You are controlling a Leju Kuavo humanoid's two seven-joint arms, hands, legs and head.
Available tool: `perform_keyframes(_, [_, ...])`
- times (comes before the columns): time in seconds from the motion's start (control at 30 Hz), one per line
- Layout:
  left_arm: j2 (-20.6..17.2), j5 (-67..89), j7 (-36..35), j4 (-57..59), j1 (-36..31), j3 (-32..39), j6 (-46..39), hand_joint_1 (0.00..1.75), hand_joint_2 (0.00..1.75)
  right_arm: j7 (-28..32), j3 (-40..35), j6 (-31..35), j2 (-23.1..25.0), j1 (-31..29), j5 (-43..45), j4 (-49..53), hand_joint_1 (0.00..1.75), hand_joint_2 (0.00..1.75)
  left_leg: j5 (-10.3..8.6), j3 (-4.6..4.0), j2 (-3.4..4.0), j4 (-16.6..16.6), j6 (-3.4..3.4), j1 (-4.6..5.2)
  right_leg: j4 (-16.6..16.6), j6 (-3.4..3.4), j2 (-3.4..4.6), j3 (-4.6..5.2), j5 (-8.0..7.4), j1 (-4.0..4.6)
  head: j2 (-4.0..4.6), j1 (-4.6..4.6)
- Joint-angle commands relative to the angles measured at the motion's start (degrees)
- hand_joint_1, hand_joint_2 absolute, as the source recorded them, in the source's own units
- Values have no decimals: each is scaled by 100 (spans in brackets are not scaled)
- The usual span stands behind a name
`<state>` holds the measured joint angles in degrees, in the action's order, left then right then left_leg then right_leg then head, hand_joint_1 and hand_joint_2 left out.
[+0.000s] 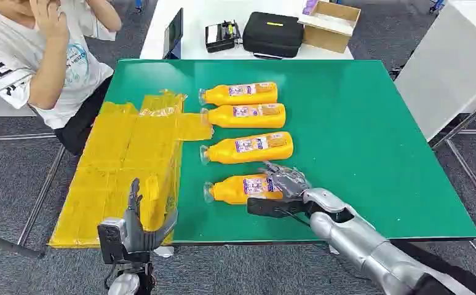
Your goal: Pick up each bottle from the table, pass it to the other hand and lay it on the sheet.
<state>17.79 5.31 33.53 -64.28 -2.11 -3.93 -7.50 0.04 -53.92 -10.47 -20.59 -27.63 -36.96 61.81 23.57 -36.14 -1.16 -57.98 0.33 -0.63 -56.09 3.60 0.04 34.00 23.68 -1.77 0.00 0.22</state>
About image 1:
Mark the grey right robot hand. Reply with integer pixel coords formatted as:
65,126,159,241
262,160,312,200

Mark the person's right hand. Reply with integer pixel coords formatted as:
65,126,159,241
30,0,69,42

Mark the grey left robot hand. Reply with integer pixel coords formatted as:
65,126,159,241
122,178,179,253

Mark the orange drink bottle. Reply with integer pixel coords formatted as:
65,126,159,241
198,82,279,107
200,103,287,130
199,131,295,166
203,173,285,206

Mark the person in white shirt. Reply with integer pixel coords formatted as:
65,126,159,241
0,0,122,157

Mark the yellow plastic sheet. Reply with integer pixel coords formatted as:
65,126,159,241
48,89,215,249

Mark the green table mat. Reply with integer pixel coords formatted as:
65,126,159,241
103,58,476,245

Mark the dark tablet screen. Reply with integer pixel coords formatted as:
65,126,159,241
162,7,184,60

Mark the black floor bar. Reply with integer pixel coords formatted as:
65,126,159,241
0,230,47,260

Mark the white table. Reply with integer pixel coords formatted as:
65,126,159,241
139,0,355,61

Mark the black carrying case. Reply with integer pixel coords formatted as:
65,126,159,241
242,11,305,60

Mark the cardboard box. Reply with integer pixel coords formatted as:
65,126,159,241
298,0,362,55

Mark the small black device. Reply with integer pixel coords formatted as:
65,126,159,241
204,19,242,53

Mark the purple packet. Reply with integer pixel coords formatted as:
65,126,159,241
301,0,319,16

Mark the pale grey side table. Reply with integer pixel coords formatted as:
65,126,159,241
393,0,476,143

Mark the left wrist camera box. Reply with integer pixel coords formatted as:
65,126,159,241
97,216,129,266

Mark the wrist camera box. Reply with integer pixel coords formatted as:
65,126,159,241
97,216,129,266
247,197,308,219

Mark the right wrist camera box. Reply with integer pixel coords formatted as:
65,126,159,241
247,197,308,219

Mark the metal bench frame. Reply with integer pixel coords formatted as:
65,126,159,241
0,132,66,249

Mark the metal side table frame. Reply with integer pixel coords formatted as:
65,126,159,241
429,93,476,222

